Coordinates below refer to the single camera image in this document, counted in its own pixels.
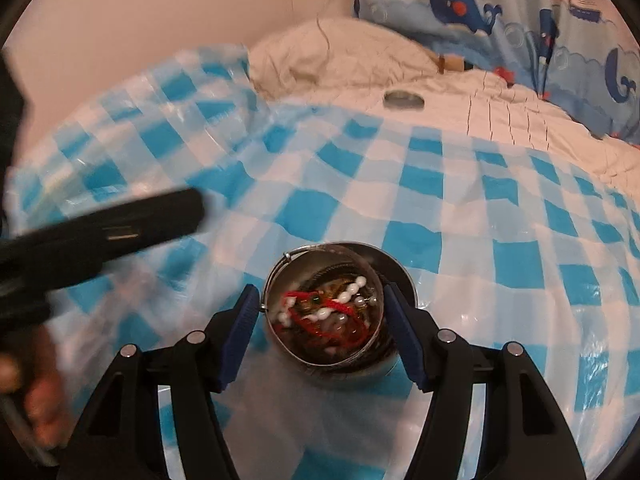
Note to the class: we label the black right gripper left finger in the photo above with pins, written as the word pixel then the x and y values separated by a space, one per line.
pixel 151 406

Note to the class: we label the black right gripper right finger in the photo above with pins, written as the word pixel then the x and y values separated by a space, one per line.
pixel 522 433

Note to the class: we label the round silver metal tin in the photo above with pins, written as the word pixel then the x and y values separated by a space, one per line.
pixel 324 310

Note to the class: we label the person's left hand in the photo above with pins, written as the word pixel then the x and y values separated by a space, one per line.
pixel 43 386

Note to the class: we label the blue white checkered plastic sheet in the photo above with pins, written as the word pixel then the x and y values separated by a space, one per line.
pixel 502 243

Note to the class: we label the silver tin lid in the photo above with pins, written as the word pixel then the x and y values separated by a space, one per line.
pixel 403 100

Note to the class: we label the white grid-lined quilt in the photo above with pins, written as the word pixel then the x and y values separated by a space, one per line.
pixel 352 63

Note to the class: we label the blue whale print curtain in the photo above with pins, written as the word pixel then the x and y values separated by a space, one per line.
pixel 580 55

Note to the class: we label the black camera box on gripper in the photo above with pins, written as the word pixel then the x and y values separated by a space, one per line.
pixel 12 104

